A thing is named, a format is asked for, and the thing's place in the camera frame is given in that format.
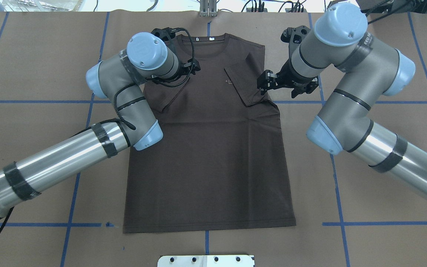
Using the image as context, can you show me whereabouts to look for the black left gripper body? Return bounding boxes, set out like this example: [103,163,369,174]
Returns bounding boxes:
[178,59,201,76]

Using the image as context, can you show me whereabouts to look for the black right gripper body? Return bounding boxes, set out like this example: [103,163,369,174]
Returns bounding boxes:
[273,71,319,98]

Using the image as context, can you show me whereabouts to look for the brown t-shirt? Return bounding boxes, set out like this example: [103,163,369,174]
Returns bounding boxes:
[123,33,296,234]

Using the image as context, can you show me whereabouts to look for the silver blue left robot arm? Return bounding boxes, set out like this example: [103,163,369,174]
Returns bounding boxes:
[0,32,200,220]

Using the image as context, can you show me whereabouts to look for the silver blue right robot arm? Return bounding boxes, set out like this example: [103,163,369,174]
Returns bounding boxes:
[256,1,427,200]

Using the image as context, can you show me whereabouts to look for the blue tape line lengthwise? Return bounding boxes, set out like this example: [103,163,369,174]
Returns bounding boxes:
[205,21,212,255]

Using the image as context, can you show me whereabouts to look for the blue tape line crosswise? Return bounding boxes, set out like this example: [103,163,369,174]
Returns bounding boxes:
[0,100,427,105]

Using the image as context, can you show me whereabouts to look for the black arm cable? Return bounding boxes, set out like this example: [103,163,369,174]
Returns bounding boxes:
[150,27,196,88]

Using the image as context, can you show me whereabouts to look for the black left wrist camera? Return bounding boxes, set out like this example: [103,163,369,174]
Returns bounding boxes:
[151,27,179,42]

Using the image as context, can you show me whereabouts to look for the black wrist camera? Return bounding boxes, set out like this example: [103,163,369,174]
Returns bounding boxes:
[151,27,179,42]
[280,25,311,46]

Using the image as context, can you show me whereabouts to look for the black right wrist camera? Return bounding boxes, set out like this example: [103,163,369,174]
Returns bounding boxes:
[280,25,311,46]

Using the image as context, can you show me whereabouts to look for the aluminium frame post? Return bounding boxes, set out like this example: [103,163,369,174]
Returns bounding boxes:
[197,0,218,17]

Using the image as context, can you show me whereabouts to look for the white mast base plate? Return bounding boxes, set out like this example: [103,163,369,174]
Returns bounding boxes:
[157,254,255,267]

